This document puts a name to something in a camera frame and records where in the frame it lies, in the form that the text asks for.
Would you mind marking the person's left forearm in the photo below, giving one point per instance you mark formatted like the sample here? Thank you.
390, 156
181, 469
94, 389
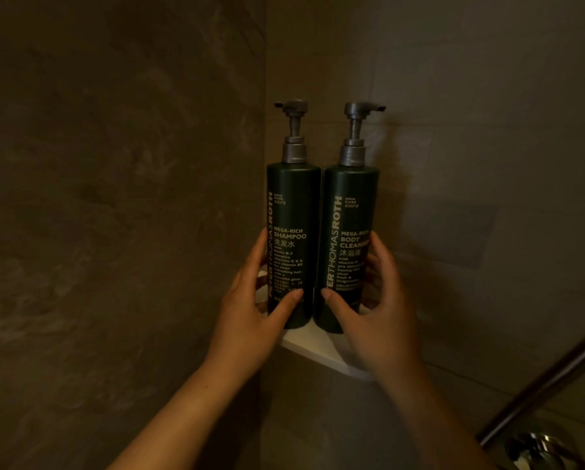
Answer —
184, 416

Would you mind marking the dark green shampoo pump bottle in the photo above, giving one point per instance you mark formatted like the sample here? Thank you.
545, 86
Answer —
293, 225

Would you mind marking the white corner shelf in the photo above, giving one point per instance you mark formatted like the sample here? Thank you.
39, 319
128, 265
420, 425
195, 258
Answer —
321, 349

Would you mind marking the person's right thumb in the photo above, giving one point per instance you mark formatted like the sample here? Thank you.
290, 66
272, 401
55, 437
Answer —
339, 308

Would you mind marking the person's right hand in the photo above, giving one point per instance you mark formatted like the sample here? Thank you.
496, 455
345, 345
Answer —
380, 332

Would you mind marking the metal shower rail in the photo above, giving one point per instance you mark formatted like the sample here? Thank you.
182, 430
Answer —
542, 386

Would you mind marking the chrome shower fitting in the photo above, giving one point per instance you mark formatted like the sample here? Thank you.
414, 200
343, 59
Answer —
542, 450

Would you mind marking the person's left hand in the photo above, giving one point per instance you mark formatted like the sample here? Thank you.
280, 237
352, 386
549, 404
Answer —
243, 327

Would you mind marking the person's left thumb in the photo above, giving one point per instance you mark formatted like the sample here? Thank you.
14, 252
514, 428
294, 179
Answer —
285, 313

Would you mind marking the person's right forearm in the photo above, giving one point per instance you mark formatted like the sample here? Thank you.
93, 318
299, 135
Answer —
434, 420

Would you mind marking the dark green body wash pump bottle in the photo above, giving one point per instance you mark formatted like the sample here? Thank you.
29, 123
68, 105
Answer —
348, 225

